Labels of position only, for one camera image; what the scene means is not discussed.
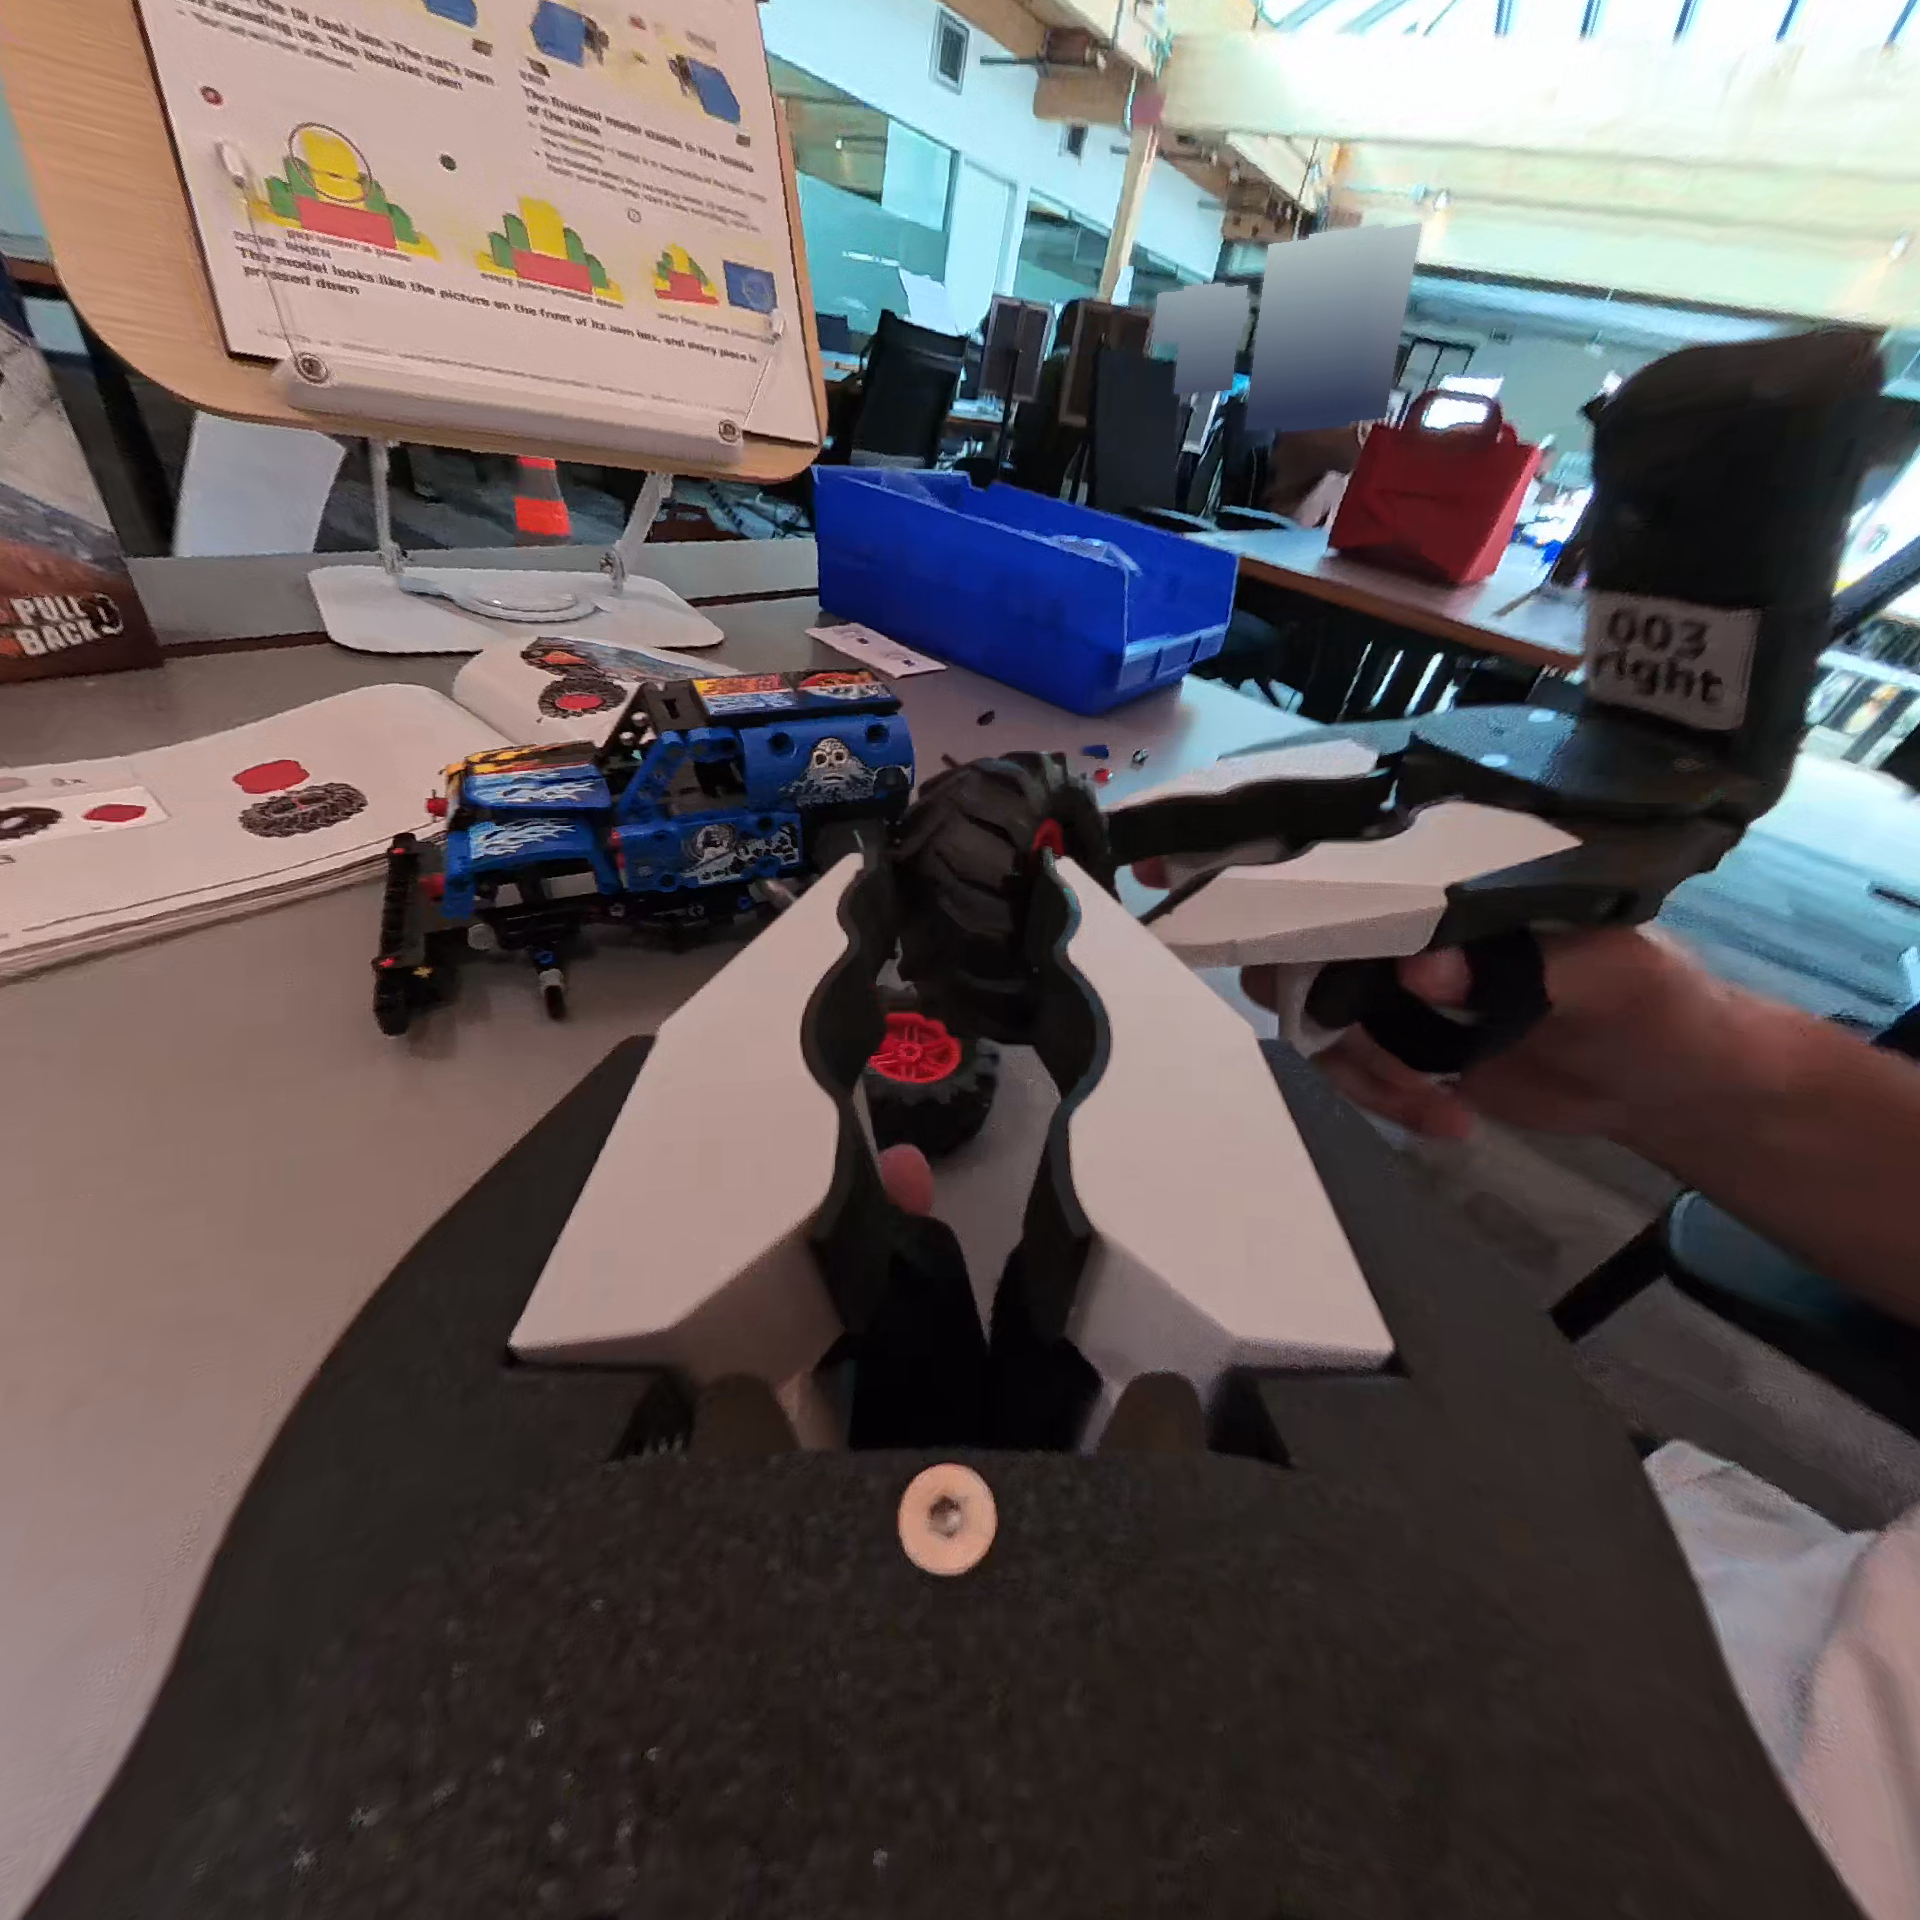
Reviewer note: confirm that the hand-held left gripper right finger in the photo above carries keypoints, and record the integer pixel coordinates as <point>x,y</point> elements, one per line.
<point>1214,1185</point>

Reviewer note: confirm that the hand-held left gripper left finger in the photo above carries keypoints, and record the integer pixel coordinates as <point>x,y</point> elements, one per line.
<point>691,1154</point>

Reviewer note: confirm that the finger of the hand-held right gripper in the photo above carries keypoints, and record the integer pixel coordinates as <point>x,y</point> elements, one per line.
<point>1291,769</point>
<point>1350,901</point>

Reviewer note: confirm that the black toy wheel red rim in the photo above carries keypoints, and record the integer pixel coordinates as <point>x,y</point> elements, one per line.
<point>912,1047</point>
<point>960,885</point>

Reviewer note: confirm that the person's right forearm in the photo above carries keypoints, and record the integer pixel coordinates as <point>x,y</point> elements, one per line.
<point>1814,1094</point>

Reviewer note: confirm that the toy set cardboard box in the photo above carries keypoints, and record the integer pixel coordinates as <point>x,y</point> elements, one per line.
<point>60,571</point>

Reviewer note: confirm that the person's left hand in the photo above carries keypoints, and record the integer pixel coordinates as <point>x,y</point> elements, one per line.
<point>904,1178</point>

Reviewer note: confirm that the person's right hand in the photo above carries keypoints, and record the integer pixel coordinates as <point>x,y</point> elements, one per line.
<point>1605,1035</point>

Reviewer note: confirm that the wooden background table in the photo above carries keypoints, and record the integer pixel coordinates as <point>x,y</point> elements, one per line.
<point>1350,588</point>

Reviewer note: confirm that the scattered small toy pieces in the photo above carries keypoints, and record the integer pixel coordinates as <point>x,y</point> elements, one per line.
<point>1095,750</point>

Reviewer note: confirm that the red tote bag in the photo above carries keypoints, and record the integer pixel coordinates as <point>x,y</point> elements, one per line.
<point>1425,510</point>

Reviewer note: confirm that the blue toy monster truck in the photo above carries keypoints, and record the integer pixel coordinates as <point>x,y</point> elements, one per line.
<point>660,810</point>

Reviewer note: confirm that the blue plastic bin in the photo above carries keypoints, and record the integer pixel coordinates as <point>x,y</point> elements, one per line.
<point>975,585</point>

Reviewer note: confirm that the white paper card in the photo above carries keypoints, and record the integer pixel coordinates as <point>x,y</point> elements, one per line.
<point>879,651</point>

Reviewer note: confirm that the computer monitor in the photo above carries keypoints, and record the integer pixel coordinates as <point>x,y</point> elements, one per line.
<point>1016,349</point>
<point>1103,360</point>

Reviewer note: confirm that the open instruction booklet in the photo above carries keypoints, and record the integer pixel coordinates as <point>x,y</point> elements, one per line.
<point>225,854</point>

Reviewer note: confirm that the dark office chair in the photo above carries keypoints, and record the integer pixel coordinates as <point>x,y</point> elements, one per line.
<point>1771,1274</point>

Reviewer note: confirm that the orange traffic cone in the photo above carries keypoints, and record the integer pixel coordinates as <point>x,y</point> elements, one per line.
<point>541,503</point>

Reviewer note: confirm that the printed instruction sheet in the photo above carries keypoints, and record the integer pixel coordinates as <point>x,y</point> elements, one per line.
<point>495,180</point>

